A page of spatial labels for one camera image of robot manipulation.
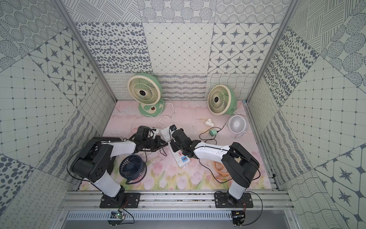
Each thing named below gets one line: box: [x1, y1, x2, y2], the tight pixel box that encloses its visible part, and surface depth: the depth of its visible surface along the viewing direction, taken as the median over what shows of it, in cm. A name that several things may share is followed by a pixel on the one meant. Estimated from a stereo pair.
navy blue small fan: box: [119, 154, 148, 185], surface depth 80 cm
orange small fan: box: [213, 160, 233, 181], surface depth 79 cm
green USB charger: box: [209, 128, 218, 136], surface depth 101 cm
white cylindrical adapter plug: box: [204, 118, 215, 127], surface depth 106 cm
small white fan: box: [228, 114, 246, 139], surface depth 98 cm
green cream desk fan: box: [207, 84, 238, 116], surface depth 104 cm
